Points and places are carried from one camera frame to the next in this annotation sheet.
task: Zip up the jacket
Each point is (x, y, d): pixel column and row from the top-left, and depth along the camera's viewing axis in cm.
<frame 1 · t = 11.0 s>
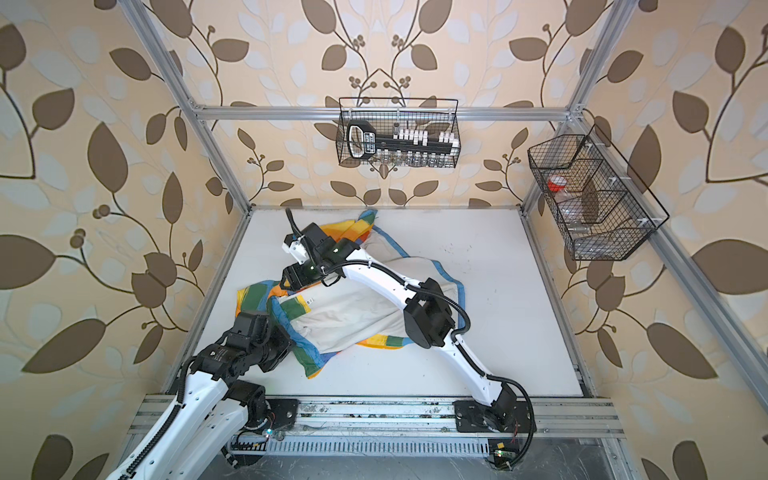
left hand: (299, 339, 81), fingers closed
right hand: (290, 283, 83), fingers open
rainbow coloured jacket white lining: (342, 311, 91), point 4 cm above the table

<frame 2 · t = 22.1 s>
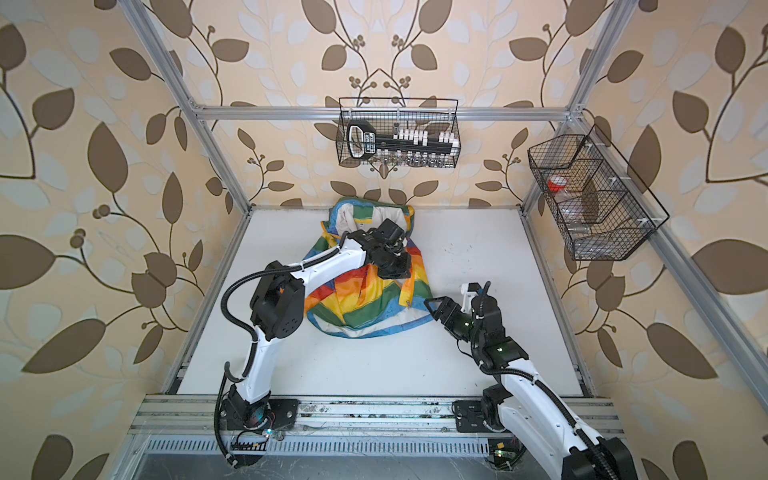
left hand: (415, 272, 90), fingers closed
right hand: (430, 311, 81), fingers open
rainbow coloured jacket white lining: (359, 303, 95), point 2 cm above the table

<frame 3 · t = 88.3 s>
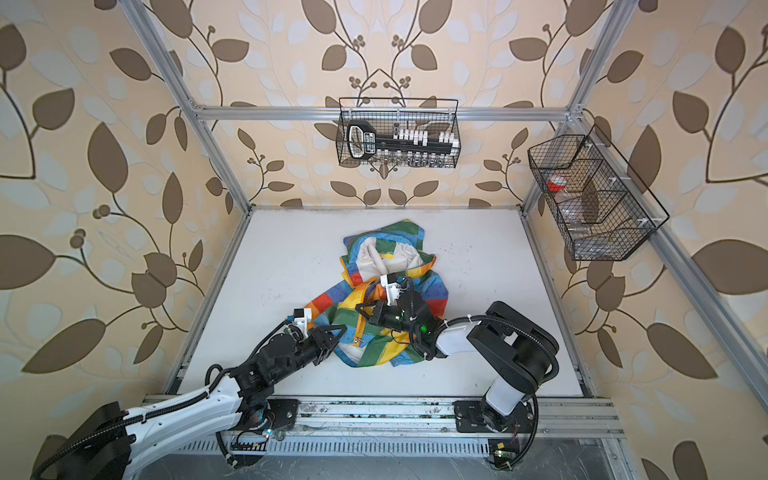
left hand: (348, 330, 77), fingers open
right hand: (354, 311, 80), fingers closed
rainbow coloured jacket white lining: (364, 257, 104), point 4 cm above the table

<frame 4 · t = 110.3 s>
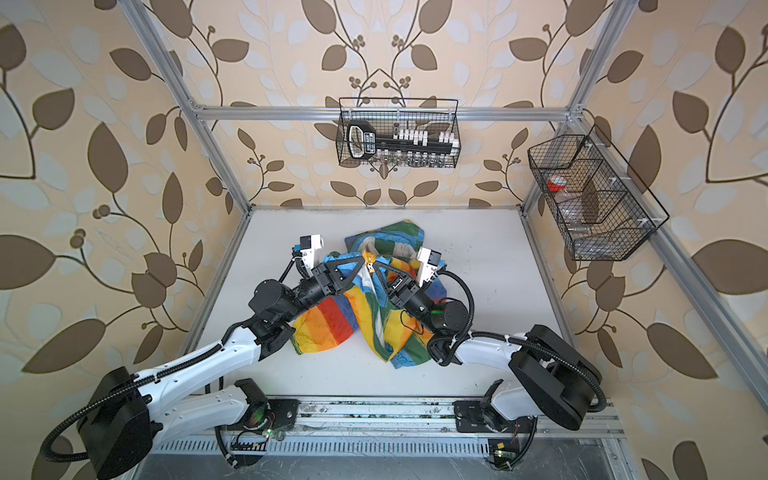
left hand: (362, 264, 60), fingers closed
right hand: (373, 270, 63), fingers closed
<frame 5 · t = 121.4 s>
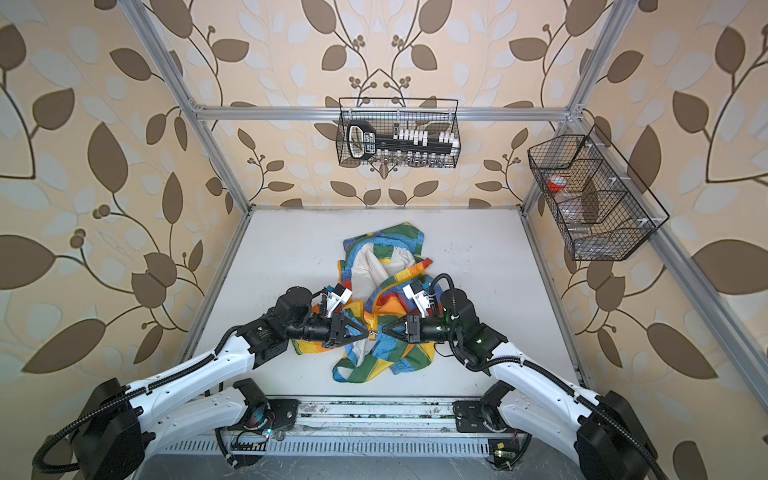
left hand: (368, 336, 69), fingers closed
right hand: (384, 335, 70), fingers open
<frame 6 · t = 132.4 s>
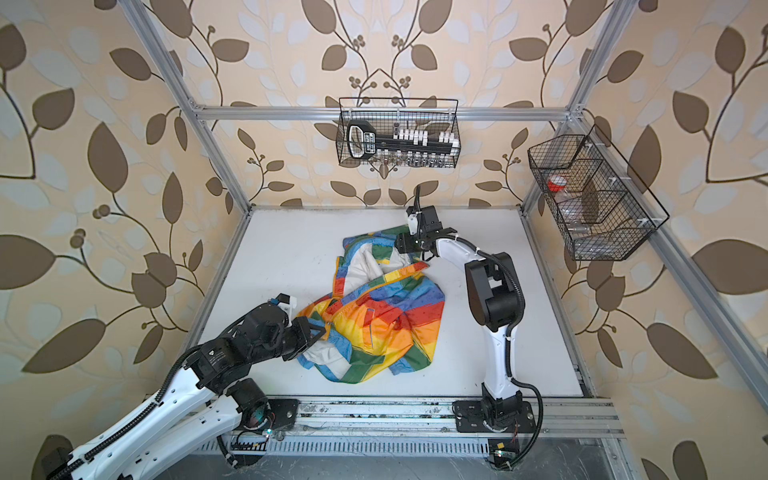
left hand: (329, 330, 73), fingers closed
right hand: (405, 243, 101), fingers open
